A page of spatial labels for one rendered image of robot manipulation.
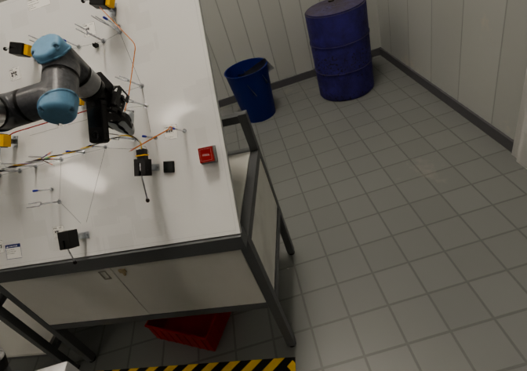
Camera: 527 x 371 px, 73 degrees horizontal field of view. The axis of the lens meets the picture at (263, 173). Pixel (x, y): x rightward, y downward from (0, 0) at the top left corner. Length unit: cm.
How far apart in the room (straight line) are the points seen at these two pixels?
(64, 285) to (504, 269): 204
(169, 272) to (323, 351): 84
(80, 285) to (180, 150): 78
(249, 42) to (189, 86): 276
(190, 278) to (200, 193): 41
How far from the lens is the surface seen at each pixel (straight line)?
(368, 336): 191
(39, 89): 89
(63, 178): 154
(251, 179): 154
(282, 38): 405
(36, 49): 95
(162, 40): 137
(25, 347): 244
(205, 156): 120
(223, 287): 154
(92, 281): 170
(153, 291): 165
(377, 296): 201
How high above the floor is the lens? 171
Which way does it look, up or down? 36 degrees down
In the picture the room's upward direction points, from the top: 19 degrees counter-clockwise
